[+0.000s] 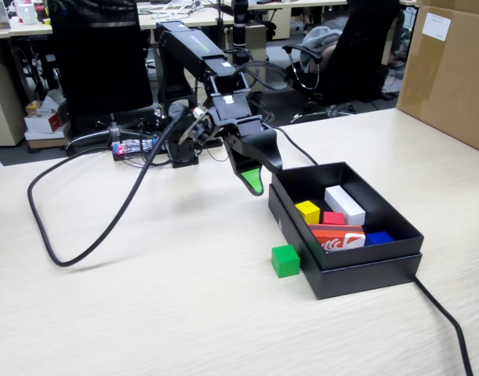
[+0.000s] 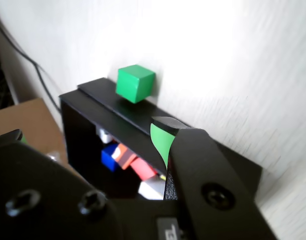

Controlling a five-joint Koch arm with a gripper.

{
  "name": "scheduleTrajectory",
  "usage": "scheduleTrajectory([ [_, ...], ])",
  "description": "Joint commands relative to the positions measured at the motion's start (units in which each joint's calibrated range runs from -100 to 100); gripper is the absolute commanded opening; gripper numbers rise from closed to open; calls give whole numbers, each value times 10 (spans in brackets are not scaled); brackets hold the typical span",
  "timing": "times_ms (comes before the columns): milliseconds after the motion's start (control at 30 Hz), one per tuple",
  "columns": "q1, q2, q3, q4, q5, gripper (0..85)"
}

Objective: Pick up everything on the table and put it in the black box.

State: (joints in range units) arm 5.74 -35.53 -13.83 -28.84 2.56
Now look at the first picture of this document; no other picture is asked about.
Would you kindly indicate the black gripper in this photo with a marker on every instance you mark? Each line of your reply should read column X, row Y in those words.
column 243, row 125

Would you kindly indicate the yellow wooden cube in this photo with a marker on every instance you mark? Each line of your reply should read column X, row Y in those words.
column 307, row 212

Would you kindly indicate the red wooden cube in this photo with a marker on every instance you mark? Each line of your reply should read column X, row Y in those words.
column 334, row 218

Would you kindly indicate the green wooden cube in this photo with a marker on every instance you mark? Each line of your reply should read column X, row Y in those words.
column 285, row 261

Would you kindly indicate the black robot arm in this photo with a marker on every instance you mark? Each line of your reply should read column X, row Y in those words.
column 188, row 43

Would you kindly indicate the black cardboard box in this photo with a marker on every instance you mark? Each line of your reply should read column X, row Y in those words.
column 372, row 256

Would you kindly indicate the black open box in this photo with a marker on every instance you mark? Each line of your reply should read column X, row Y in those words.
column 360, row 283

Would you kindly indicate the large brown cardboard box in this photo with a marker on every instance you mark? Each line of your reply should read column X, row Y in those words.
column 451, row 78

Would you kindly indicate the white rectangular block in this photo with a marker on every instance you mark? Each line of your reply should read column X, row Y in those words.
column 345, row 205

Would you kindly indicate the orange printed carton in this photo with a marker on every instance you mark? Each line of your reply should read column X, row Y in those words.
column 337, row 238

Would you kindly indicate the blue controller board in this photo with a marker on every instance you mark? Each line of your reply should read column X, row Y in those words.
column 129, row 148

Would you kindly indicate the black cylindrical pole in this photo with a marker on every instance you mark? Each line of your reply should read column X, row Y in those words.
column 240, row 27

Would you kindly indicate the grey cloth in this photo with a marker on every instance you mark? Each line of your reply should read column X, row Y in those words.
column 319, row 39

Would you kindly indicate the blue wooden cube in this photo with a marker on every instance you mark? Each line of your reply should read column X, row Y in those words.
column 378, row 239

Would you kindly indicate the black office chair with armrests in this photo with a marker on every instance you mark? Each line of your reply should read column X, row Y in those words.
column 360, row 58

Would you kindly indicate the white laptop stand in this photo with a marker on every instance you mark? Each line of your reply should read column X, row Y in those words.
column 176, row 9

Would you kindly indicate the white office desk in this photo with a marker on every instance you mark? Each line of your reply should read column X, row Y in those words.
column 19, row 29
column 153, row 21

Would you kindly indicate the black mesh office chair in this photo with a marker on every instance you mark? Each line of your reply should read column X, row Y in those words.
column 102, row 58

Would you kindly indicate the small white red carton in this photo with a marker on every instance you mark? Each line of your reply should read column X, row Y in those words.
column 43, row 121

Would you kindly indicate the beige drawer cabinet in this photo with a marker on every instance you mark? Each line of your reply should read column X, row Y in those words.
column 4, row 105

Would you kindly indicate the cola bottle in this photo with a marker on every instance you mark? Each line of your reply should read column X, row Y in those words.
column 41, row 9

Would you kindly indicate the white red cup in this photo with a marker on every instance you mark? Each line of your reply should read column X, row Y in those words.
column 26, row 13

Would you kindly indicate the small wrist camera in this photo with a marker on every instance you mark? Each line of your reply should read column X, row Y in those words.
column 200, row 133

